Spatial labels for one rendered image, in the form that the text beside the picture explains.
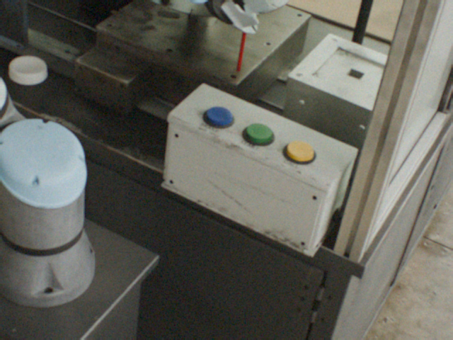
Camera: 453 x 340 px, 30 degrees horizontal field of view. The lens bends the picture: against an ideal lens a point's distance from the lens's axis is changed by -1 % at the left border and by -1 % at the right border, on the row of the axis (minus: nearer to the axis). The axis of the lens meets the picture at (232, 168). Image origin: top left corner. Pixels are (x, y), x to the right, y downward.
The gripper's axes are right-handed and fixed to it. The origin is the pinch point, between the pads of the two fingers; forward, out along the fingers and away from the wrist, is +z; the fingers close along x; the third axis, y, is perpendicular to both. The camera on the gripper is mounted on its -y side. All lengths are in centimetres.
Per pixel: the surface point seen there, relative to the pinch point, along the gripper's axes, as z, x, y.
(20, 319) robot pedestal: -5, -60, 0
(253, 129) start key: 3.3, -17.9, 11.0
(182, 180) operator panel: 8.2, -26.6, -1.6
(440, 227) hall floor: 128, 39, -26
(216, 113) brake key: 0.4, -17.9, 5.1
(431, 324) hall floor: 118, 4, -9
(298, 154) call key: 6.5, -18.8, 18.5
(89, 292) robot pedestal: 1, -51, 3
